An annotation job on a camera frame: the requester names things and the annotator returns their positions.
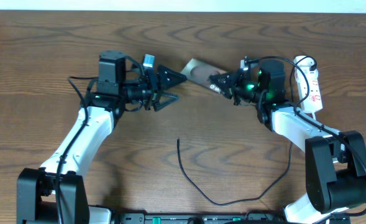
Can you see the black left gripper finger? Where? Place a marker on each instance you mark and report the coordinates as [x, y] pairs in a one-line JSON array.
[[169, 78], [163, 100]]

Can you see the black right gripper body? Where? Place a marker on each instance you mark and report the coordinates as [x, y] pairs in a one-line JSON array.
[[247, 90]]

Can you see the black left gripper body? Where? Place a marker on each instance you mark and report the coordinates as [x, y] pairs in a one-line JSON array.
[[143, 91]]

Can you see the Galaxy S25 Ultra smartphone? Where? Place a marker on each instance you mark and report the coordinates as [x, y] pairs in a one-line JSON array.
[[199, 72]]

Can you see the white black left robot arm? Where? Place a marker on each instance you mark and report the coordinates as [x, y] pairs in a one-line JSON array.
[[55, 192]]

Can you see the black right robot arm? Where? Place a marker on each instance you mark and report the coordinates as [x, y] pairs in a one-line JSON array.
[[335, 161]]

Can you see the white power strip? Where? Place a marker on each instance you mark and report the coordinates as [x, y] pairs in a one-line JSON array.
[[307, 82]]

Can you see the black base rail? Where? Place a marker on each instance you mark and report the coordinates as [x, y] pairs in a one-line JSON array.
[[141, 218]]

